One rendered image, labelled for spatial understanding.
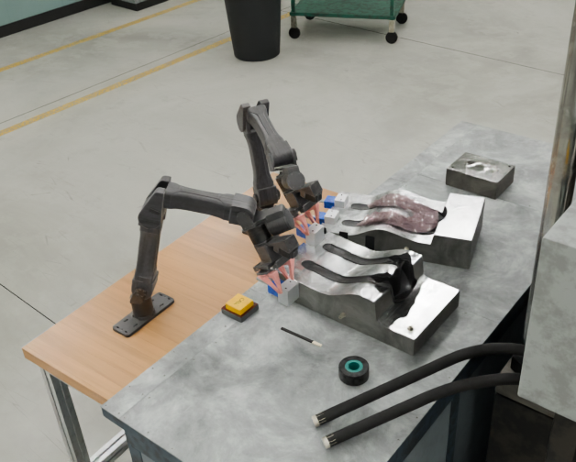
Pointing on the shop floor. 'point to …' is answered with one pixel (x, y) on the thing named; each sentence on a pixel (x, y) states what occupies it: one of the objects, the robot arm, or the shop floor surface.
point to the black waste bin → (254, 28)
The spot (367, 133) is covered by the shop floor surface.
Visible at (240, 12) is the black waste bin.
